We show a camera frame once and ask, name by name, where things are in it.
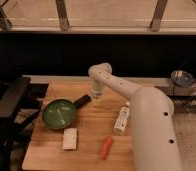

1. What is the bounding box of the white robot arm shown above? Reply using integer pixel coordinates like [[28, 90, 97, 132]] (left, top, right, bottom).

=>
[[88, 63, 183, 171]]

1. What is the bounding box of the white bottle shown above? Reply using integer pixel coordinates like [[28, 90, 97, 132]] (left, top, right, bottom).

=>
[[114, 102, 130, 133]]

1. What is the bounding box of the green round pan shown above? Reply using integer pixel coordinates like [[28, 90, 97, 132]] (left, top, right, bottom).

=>
[[42, 99, 77, 130]]

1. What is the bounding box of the white sponge block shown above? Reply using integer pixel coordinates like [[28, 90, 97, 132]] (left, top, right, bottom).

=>
[[63, 128, 77, 150]]

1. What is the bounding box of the orange carrot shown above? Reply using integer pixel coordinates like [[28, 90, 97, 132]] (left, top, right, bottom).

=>
[[100, 136, 113, 160]]

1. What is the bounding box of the black chair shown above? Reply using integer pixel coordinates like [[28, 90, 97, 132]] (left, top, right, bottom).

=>
[[0, 77, 39, 171]]

